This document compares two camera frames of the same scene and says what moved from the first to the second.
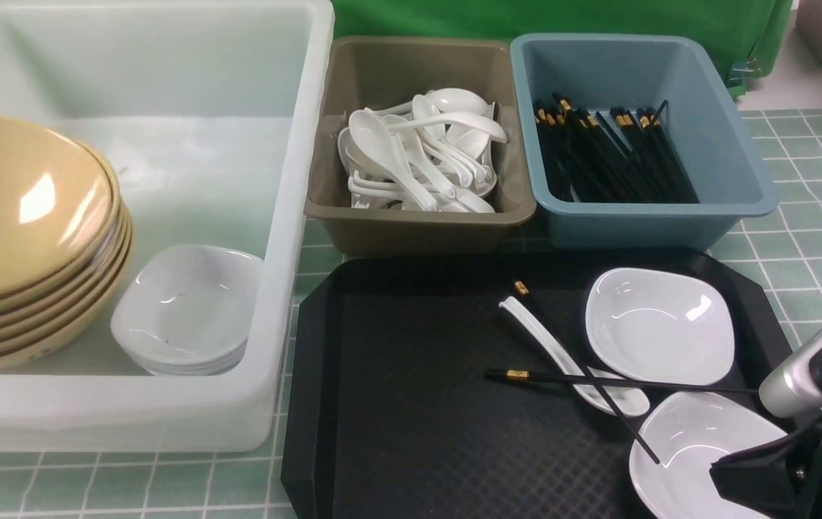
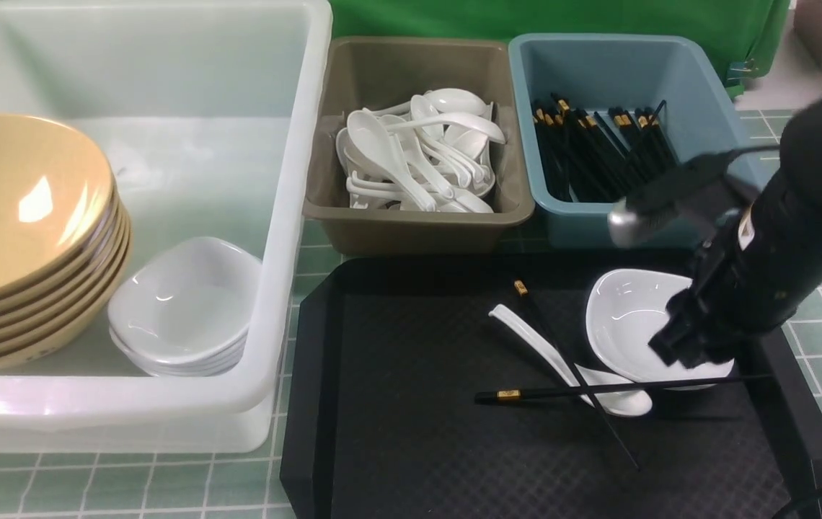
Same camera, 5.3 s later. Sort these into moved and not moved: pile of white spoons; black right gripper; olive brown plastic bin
Moved: black right gripper
Not moved: olive brown plastic bin; pile of white spoons
